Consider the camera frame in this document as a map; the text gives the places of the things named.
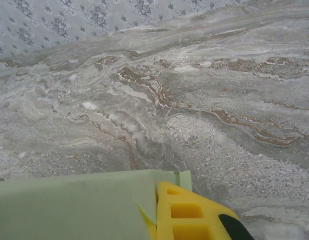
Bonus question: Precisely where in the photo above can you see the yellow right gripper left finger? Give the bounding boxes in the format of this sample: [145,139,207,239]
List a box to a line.
[138,207,158,240]

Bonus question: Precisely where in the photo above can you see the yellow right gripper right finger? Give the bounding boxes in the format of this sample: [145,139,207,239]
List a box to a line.
[156,181,255,240]

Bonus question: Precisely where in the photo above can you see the light green paper box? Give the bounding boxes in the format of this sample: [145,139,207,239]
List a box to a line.
[0,169,192,240]

